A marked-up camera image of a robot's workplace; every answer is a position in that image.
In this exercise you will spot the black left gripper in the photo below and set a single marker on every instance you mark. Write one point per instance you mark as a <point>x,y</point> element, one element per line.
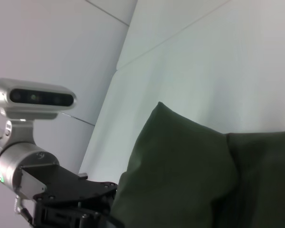
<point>69,185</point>

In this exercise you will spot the dark green FREE print t-shirt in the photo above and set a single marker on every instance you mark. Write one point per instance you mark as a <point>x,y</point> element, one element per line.
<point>192,178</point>

